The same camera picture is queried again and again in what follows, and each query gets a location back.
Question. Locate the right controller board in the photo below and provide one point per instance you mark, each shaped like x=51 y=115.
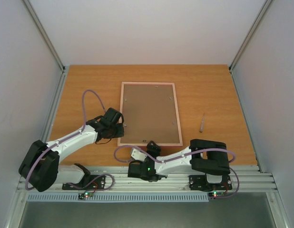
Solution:
x=215 y=194

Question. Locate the left controller board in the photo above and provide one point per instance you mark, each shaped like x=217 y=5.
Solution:
x=85 y=196

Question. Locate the grey slotted cable duct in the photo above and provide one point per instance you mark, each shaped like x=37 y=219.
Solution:
x=119 y=197

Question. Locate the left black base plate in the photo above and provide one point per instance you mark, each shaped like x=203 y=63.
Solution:
x=88 y=182

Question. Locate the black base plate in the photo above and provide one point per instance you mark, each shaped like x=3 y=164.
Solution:
x=208 y=183
x=88 y=182

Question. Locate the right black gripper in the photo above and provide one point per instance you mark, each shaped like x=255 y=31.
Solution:
x=152 y=147

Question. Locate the left aluminium corner post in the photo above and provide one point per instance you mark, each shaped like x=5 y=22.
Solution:
x=43 y=33

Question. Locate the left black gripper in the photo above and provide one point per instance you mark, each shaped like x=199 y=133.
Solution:
x=121 y=132

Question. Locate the aluminium front rail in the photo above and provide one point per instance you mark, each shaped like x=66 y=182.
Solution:
x=243 y=178

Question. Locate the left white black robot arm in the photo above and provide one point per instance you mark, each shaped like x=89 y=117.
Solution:
x=40 y=166

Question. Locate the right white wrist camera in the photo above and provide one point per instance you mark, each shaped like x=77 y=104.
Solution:
x=137 y=154

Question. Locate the pink photo frame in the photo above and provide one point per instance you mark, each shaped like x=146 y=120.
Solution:
x=150 y=113

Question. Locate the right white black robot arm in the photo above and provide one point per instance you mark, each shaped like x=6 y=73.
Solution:
x=209 y=157

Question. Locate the aluminium corner post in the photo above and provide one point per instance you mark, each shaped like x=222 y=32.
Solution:
x=256 y=23
x=43 y=33

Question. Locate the controller board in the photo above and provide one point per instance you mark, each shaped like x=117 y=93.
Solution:
x=215 y=194
x=85 y=196

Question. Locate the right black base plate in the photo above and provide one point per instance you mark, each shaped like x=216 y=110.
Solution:
x=208 y=183

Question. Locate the right aluminium corner post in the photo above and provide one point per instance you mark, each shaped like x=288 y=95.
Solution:
x=256 y=23

